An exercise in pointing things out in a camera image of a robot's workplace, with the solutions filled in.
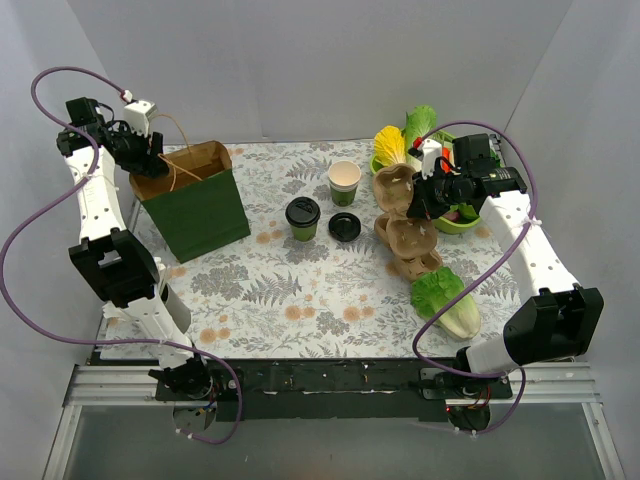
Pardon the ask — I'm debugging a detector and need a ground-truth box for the brown pulp cup carrier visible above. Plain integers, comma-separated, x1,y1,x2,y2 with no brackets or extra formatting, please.
373,163,437,260

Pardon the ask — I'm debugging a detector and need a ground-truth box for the green brown paper bag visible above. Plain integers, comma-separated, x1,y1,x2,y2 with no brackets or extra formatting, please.
129,140,250,263

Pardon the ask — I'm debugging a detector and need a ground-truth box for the green paper coffee cup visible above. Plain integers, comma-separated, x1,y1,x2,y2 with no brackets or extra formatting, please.
285,197,321,242

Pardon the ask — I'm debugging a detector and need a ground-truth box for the grey straw holder cup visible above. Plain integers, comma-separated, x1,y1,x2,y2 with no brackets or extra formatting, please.
161,284,191,334

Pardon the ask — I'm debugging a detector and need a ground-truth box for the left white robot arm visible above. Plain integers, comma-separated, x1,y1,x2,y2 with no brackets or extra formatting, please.
56,97,214,400

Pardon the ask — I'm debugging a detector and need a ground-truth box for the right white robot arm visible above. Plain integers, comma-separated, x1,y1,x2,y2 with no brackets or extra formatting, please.
407,134,604,398

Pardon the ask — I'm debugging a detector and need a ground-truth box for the green plastic vegetable basket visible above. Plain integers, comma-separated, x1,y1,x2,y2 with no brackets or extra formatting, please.
369,128,501,236

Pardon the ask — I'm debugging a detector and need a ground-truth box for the yellow cabbage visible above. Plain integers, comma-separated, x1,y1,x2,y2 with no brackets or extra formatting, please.
374,125,406,167

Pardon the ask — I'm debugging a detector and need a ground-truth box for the tall green napa cabbage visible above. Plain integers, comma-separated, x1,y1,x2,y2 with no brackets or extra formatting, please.
403,105,437,151

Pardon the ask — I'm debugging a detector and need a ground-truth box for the green lettuce on mat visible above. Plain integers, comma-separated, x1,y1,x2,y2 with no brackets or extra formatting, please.
411,267,481,340

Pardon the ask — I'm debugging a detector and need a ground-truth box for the floral patterned table mat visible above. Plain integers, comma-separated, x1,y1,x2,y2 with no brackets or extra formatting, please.
99,139,561,360

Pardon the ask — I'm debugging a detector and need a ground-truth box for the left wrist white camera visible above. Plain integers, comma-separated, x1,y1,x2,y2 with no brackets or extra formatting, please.
123,100,157,137

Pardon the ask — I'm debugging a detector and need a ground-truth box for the wrist white camera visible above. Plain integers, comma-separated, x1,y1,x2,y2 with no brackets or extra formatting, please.
123,100,157,137
406,138,443,179

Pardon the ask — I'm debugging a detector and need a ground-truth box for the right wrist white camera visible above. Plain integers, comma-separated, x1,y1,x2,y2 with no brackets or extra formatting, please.
406,138,443,179

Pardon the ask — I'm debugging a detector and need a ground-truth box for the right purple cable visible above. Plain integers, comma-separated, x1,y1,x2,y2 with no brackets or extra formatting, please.
409,119,540,435

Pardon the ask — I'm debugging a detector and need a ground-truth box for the purple cable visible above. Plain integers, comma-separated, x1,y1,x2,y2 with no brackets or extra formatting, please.
0,65,244,445
409,119,540,435

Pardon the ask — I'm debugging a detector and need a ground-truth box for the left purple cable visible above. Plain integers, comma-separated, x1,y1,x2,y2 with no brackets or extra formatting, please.
0,65,244,445

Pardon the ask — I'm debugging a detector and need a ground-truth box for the aluminium frame rail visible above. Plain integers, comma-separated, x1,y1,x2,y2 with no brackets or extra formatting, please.
63,362,602,407

